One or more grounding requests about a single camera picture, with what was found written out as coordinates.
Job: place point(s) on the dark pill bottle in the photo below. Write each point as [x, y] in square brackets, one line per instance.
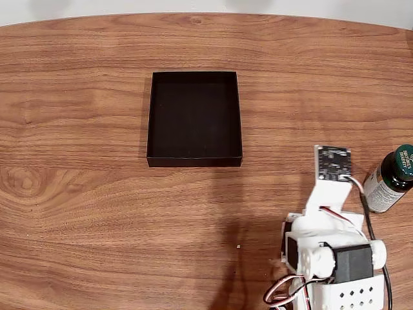
[385, 184]

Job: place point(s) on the camera board on white mount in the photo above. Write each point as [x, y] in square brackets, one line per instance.
[332, 161]

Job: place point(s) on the black shallow open box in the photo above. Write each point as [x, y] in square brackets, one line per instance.
[195, 119]

